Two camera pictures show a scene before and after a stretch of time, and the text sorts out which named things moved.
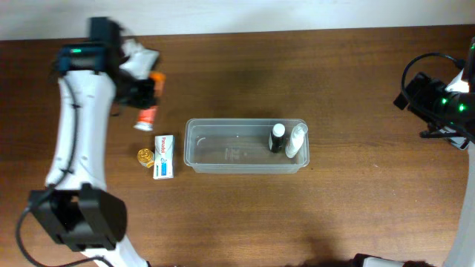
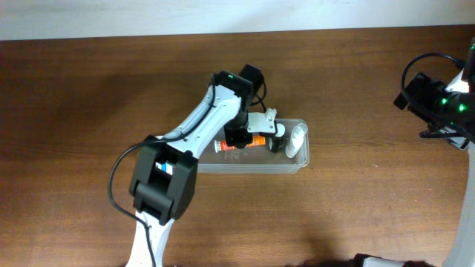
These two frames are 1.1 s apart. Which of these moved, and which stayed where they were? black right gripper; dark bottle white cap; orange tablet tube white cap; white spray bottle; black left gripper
Moved: black left gripper; orange tablet tube white cap
Stayed: black right gripper; white spray bottle; dark bottle white cap
